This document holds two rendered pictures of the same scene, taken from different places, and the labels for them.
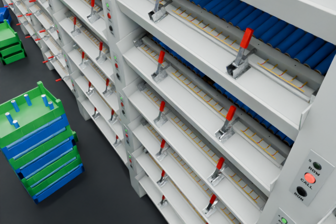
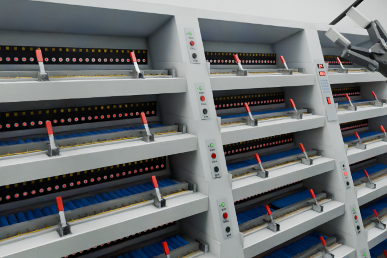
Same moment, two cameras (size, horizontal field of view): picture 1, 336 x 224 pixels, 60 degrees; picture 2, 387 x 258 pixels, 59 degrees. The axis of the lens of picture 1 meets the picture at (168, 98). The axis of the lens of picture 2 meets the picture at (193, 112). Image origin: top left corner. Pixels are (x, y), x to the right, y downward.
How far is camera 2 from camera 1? 1.56 m
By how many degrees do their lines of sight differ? 95
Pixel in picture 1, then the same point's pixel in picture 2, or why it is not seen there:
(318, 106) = (333, 144)
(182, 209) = not seen: outside the picture
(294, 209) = (351, 197)
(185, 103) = (297, 220)
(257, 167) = (333, 204)
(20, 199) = not seen: outside the picture
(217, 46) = (291, 166)
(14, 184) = not seen: outside the picture
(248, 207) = (341, 249)
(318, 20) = (319, 121)
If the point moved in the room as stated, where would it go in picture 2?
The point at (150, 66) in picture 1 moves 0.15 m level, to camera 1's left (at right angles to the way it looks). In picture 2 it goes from (260, 233) to (269, 245)
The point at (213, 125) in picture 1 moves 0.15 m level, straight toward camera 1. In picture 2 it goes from (312, 213) to (352, 207)
